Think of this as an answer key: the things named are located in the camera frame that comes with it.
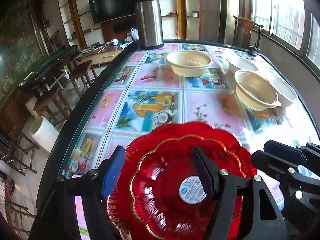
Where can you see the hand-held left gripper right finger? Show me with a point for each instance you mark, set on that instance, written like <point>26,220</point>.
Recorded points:
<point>203,173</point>

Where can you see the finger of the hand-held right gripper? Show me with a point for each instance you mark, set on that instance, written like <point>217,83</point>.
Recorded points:
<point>270,163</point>
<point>282,150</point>

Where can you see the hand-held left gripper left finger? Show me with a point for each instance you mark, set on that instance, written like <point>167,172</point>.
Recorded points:
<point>113,172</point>

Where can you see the small red gold-rimmed plate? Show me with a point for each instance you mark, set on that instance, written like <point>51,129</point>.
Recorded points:
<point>165,180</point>

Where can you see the large red scalloped plate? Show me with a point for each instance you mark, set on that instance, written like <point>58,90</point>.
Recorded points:
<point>140,142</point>

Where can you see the white disposable bowl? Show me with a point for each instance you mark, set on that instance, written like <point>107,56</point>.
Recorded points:
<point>241,63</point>
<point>285,90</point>

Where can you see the cream ribbed plastic bowl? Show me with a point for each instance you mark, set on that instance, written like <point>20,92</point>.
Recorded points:
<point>255,92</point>
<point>188,63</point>

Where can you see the pink screen smartphone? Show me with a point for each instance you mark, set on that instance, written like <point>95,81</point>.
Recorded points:
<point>80,215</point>

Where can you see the black rimmed dining table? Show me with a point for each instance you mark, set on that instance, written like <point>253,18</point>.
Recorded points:
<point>75,120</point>

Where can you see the fruit print tablecloth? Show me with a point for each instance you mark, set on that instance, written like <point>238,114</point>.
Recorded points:
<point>150,105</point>

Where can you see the wooden stool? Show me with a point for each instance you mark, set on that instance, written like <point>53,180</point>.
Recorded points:
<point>51,102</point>
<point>82,71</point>

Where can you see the dark folding chair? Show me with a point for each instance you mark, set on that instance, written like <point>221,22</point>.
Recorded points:
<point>17,152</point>

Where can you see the small black device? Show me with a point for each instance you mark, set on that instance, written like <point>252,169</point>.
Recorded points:
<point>253,50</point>

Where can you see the wooden lattice chair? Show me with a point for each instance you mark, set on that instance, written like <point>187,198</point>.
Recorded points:
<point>15,215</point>

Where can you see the wooden armchair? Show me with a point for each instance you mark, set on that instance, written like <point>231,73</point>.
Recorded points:
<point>246,33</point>

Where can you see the green mahjong table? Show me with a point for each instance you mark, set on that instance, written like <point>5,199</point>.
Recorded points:
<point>47,65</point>

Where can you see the barred window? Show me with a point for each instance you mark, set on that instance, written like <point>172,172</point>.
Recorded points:
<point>287,12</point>

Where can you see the white plastic bag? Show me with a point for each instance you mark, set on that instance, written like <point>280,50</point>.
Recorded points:
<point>135,33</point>

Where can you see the standing air conditioner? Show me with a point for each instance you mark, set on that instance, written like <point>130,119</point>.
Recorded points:
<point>228,10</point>

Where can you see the stainless steel thermos jug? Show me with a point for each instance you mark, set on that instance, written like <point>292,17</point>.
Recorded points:
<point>149,22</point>

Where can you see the small metal tin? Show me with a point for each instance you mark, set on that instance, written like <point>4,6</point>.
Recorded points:
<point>195,13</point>

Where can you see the black flat screen television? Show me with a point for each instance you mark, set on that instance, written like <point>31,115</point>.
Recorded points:
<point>112,2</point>

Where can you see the flower wall mural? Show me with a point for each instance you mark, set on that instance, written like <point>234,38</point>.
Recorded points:
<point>17,45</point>

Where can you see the wooden wall shelves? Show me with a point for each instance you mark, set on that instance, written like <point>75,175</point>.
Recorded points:
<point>180,5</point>

